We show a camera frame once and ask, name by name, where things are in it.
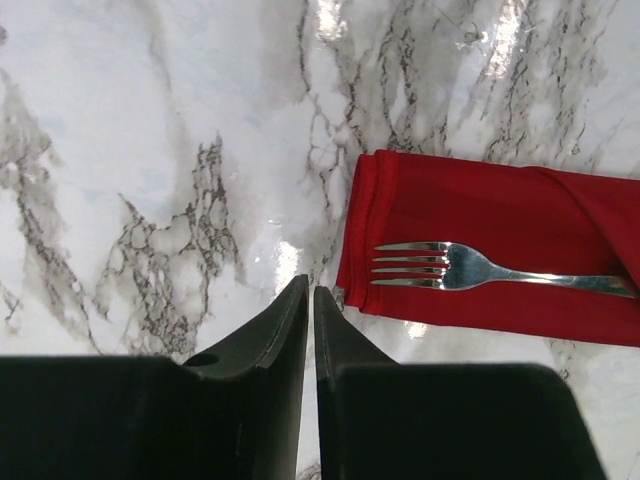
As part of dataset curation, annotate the red cloth napkin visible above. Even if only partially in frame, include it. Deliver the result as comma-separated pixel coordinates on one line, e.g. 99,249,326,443
337,150,639,347

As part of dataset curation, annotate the silver fork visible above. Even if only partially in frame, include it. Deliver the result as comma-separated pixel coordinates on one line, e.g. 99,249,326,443
370,241,636,298

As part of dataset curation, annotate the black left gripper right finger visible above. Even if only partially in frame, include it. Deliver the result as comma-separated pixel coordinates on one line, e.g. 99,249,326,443
313,287,605,479

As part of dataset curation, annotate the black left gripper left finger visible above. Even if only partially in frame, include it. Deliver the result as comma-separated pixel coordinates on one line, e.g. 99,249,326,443
1,275,309,479

